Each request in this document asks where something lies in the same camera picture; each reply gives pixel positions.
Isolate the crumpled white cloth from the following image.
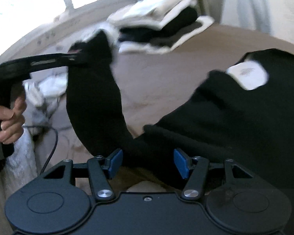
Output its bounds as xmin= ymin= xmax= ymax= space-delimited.
xmin=4 ymin=73 xmax=68 ymax=187

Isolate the folded white black clothes stack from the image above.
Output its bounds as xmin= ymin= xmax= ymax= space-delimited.
xmin=107 ymin=0 xmax=214 ymax=54

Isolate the black cable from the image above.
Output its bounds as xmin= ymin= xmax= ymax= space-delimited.
xmin=23 ymin=124 xmax=73 ymax=176

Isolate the person left hand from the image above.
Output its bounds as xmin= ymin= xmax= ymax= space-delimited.
xmin=0 ymin=92 xmax=27 ymax=144

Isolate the white hanging sheet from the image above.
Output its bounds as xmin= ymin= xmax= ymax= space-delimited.
xmin=220 ymin=0 xmax=294 ymax=44

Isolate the black garment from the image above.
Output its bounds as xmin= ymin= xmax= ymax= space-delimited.
xmin=67 ymin=31 xmax=294 ymax=189

